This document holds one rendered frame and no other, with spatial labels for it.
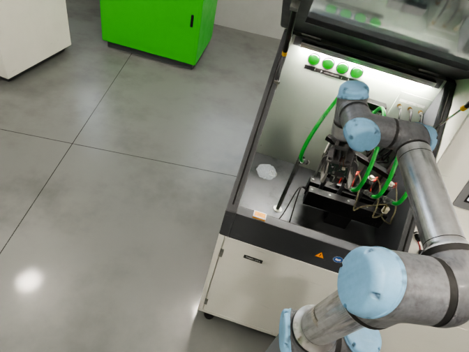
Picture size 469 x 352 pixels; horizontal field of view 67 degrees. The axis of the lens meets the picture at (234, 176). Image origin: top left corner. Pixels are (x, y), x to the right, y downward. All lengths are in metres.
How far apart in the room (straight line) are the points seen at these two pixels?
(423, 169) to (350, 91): 0.25
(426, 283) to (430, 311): 0.05
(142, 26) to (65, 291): 2.76
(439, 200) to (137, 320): 1.70
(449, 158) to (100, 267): 1.87
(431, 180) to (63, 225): 2.14
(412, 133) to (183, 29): 3.23
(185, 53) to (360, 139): 3.29
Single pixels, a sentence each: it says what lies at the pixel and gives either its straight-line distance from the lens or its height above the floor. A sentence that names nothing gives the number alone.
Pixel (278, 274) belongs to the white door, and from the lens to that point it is 1.61.
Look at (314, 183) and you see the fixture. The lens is 1.54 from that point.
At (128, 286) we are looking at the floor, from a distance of 2.22.
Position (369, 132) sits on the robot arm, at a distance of 0.85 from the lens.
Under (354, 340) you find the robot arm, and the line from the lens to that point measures 1.02.
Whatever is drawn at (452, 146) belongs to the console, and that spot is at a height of 1.32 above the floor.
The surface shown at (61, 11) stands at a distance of 4.06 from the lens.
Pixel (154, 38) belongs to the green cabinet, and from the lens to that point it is 4.06.
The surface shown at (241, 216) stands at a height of 0.94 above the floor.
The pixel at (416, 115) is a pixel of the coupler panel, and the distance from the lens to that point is 1.68.
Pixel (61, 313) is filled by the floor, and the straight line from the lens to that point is 2.20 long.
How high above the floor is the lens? 1.97
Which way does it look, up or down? 44 degrees down
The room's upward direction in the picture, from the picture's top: 16 degrees clockwise
